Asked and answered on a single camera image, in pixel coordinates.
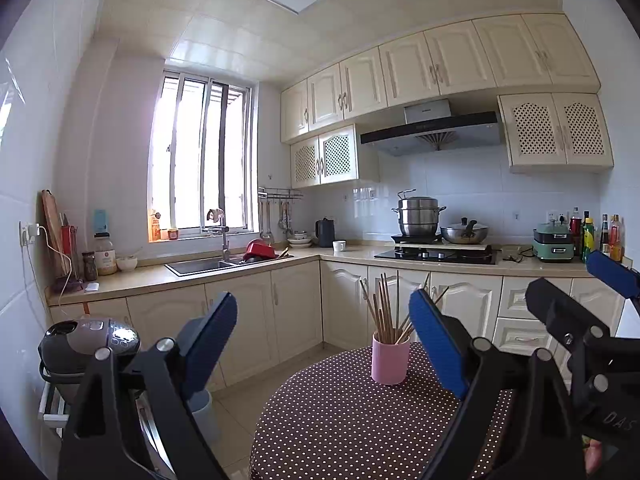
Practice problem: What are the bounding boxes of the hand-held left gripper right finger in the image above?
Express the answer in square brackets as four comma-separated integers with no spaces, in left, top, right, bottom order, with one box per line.
[407,288,587,480]

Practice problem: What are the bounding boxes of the cream lattice door cabinet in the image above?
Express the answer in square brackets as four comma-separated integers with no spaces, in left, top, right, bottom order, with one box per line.
[290,124,362,189]
[497,92,615,174]

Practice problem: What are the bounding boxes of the beige kitchen countertop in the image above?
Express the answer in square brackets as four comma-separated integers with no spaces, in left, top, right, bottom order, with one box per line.
[46,241,603,307]

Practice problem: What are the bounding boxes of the pink chopstick holder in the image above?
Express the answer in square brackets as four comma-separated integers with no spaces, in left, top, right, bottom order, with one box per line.
[371,332,412,386]

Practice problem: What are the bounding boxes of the kitchen window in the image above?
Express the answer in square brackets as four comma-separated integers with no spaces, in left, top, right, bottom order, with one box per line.
[147,72,254,244]

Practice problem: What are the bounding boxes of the black electric kettle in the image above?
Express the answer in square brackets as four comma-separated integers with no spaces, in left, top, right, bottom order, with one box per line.
[315,217,337,248]

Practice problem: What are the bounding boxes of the grey plastic bin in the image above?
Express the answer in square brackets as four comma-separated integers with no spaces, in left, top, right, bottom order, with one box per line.
[187,390,221,448]

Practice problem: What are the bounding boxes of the black range hood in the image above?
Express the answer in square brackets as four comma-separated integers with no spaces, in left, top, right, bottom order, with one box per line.
[360,100,504,157]

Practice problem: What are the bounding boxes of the cream upper wall cabinets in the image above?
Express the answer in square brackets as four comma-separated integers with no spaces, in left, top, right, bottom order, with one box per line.
[279,12,601,144]

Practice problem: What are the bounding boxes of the red knife holder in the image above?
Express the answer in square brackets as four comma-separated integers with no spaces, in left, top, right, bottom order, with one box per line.
[60,212,79,278]

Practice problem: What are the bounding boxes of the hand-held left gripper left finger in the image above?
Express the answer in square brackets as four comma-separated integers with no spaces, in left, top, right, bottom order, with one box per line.
[57,291,239,480]

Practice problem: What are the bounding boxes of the white charging cable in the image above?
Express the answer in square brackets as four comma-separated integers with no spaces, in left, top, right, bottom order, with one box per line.
[42,225,77,307]

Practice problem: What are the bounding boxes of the wooden cutting board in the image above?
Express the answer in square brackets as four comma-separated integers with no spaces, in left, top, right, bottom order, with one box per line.
[41,189,69,281]

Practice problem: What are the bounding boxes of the green electric grill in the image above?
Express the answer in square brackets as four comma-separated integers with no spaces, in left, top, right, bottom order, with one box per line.
[531,222,576,264]

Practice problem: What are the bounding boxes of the steel wok with lid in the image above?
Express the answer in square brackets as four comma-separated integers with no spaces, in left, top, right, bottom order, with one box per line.
[440,217,490,245]

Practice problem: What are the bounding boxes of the steel kitchen sink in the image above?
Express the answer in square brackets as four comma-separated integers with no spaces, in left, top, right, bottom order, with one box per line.
[165,257,242,277]

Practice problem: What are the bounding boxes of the bunch of wooden chopsticks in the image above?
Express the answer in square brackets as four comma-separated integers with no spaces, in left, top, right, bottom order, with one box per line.
[360,270,449,346]

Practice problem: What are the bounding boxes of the steel wall utensil rail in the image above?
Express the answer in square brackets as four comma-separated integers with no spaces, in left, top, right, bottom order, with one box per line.
[257,186,305,202]

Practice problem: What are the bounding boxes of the green bottle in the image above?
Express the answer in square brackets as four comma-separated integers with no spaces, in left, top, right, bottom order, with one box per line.
[581,217,596,264]

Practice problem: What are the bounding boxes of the red plastic basin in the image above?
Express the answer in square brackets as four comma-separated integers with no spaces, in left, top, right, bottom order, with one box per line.
[244,239,277,263]

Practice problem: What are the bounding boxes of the steel kitchen faucet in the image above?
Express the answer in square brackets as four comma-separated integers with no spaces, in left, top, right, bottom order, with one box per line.
[202,208,232,261]

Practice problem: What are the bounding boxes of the brown polka dot tablecloth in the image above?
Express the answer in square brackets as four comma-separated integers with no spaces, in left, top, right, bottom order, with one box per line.
[250,342,516,480]

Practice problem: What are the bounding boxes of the hanging steel ladle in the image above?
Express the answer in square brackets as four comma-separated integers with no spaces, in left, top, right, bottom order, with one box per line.
[259,200,274,242]

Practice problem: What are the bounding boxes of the jar with white label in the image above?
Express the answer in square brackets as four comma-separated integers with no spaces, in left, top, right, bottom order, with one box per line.
[94,232,118,276]

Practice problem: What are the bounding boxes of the white storage rack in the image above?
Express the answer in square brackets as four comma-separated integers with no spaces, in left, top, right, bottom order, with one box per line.
[39,380,69,432]

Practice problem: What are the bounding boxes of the red orange sauce bottle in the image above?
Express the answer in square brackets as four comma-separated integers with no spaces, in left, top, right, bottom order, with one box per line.
[609,214,625,264]

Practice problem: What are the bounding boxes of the white wall charger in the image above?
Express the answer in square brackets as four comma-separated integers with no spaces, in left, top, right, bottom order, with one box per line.
[19,221,44,247]

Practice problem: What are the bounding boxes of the steel steamer pot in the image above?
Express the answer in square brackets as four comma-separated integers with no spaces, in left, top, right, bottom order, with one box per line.
[391,190,447,237]

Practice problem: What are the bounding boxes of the dark bottle with red label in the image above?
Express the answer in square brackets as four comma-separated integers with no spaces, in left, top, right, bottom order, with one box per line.
[570,207,584,256]

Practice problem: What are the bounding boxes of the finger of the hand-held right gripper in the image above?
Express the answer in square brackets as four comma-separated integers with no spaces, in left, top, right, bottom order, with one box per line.
[585,250,640,306]
[525,276,613,411]

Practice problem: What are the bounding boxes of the silver and black rice cooker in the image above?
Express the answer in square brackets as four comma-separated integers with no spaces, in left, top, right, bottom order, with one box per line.
[39,317,142,386]

